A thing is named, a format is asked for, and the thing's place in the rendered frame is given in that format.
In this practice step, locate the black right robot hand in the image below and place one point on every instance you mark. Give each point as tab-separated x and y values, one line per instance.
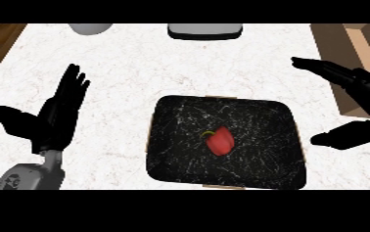
347	79

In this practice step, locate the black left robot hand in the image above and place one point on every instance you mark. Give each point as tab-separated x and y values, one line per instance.
58	115

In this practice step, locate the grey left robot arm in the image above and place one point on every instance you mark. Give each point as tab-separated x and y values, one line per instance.
35	176

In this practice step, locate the brown cardboard box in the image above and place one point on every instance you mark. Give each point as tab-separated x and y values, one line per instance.
344	63

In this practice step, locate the black marble tray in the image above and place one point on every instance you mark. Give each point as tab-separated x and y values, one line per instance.
226	143

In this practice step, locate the red bell pepper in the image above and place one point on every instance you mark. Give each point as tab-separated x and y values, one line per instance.
222	141

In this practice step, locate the brown wooden cabinet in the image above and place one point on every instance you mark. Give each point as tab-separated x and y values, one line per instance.
10	38

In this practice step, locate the grey round container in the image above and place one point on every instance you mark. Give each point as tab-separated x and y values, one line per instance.
91	28

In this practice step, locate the grey and black appliance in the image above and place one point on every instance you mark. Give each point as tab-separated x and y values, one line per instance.
206	31

